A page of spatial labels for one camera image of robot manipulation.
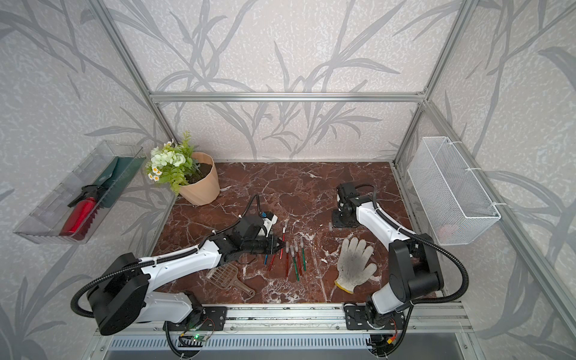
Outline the red carving knife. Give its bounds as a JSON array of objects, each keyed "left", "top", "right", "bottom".
[
  {"left": 279, "top": 219, "right": 289, "bottom": 260},
  {"left": 294, "top": 241, "right": 303, "bottom": 278},
  {"left": 268, "top": 254, "right": 276, "bottom": 272},
  {"left": 284, "top": 243, "right": 290, "bottom": 279}
]

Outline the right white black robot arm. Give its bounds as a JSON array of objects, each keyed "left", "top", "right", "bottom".
[{"left": 332, "top": 183, "right": 470, "bottom": 320}]

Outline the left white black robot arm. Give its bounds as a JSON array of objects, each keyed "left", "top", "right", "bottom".
[{"left": 70, "top": 212, "right": 284, "bottom": 335}]

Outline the green carving knife left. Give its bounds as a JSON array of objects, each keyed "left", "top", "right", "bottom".
[{"left": 289, "top": 245, "right": 300, "bottom": 282}]

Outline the green carving knife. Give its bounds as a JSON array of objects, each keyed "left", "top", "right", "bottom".
[
  {"left": 300, "top": 238, "right": 307, "bottom": 272},
  {"left": 289, "top": 245, "right": 300, "bottom": 282}
]

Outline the green carving knife right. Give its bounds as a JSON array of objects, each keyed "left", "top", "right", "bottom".
[{"left": 300, "top": 238, "right": 307, "bottom": 272}]

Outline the brown plastic scoop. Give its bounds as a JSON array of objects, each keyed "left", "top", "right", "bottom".
[{"left": 207, "top": 263, "right": 256, "bottom": 298}]

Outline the white work glove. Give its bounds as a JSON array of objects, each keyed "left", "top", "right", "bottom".
[{"left": 334, "top": 237, "right": 377, "bottom": 294}]

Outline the terracotta flower pot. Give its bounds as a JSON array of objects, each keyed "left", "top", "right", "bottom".
[{"left": 179, "top": 152, "right": 221, "bottom": 206}]

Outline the artificial white flower plant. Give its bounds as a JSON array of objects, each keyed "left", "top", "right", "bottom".
[{"left": 145, "top": 131, "right": 202, "bottom": 195}]

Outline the small circuit board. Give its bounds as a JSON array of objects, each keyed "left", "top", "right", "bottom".
[{"left": 178, "top": 332, "right": 213, "bottom": 348}]

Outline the green garden trowel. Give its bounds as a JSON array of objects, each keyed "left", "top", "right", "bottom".
[{"left": 93, "top": 157, "right": 146, "bottom": 208}]

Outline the red spray bottle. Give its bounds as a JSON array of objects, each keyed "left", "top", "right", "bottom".
[{"left": 59, "top": 184, "right": 106, "bottom": 241}]

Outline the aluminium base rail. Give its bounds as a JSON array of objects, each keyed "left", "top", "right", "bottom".
[{"left": 91, "top": 302, "right": 473, "bottom": 336}]

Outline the white wire mesh basket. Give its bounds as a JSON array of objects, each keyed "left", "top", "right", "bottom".
[{"left": 407, "top": 136, "right": 501, "bottom": 246}]

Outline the clear plastic wall tray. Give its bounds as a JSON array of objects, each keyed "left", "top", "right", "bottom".
[{"left": 13, "top": 140, "right": 146, "bottom": 245}]

